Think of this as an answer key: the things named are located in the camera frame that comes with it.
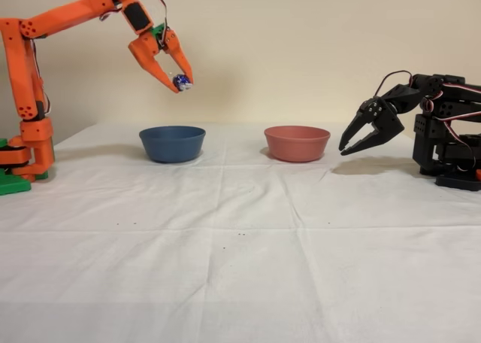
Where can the blue candy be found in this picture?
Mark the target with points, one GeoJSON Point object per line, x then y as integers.
{"type": "Point", "coordinates": [182, 82]}

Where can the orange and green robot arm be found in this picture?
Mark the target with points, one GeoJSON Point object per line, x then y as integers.
{"type": "Point", "coordinates": [56, 17]}

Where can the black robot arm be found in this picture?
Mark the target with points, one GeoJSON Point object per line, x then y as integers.
{"type": "Point", "coordinates": [451, 147]}

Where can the pink bowl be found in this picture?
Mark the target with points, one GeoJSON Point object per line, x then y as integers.
{"type": "Point", "coordinates": [297, 145]}

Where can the blue bowl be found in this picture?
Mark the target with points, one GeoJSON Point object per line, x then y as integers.
{"type": "Point", "coordinates": [172, 145]}

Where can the white tablecloth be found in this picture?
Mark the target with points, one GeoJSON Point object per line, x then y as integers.
{"type": "Point", "coordinates": [240, 268]}

